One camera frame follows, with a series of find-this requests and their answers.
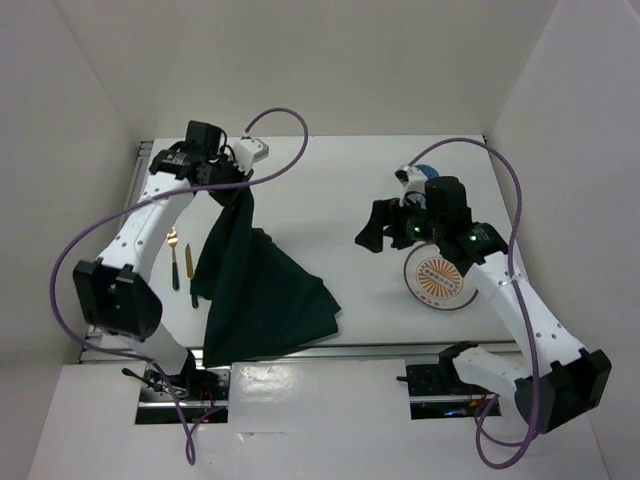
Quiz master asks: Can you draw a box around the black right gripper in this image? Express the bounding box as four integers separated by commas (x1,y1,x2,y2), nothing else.
353,193,443,252

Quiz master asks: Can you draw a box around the dark green cloth placemat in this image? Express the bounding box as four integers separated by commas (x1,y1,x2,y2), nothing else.
190,189,341,367

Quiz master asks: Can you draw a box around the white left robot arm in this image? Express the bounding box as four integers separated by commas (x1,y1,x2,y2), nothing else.
73,121,269,399

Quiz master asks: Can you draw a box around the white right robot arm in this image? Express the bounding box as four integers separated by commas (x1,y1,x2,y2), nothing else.
355,167,612,434

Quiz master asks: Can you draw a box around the blue plastic cup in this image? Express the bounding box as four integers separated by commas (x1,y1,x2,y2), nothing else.
415,164,440,180

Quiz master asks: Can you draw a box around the white plate orange sunburst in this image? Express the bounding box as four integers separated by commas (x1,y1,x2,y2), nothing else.
403,244,478,312

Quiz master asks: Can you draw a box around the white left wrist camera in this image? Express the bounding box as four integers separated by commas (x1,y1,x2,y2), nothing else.
232,136,270,174

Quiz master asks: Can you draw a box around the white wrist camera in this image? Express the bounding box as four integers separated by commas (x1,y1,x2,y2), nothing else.
394,165,428,207
232,136,270,174

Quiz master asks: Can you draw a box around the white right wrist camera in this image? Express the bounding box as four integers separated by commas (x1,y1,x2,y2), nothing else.
394,165,428,207

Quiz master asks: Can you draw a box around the gold fork dark handle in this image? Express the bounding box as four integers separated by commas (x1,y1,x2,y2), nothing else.
167,226,180,291

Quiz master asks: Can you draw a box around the gold knife dark handle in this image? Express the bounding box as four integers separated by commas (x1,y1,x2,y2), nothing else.
185,243,199,309

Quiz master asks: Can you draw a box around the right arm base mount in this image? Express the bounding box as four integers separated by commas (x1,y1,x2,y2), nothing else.
396,364,494,420

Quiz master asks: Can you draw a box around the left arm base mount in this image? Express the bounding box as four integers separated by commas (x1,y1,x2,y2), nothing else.
121,367,231,425

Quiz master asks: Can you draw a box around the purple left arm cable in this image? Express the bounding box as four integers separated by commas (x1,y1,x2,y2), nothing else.
52,106,309,466

